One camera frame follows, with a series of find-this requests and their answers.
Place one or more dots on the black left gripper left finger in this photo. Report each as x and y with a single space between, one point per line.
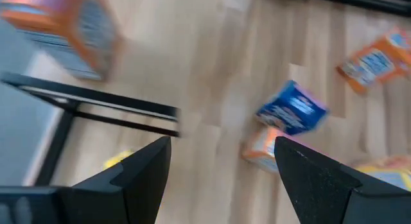
128 192

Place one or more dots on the orange Mini-Wheats cereal box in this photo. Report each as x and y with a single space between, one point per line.
372 66
64 28
260 150

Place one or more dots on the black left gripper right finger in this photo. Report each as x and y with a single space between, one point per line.
321 192

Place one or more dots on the wooden shelf with black legs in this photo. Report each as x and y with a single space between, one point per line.
96 100

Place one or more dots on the blue Frosted Flakes cereal box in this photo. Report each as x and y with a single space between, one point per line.
292 110

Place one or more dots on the yellow Corn Pops cereal box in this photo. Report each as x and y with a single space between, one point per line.
117 158
388 174

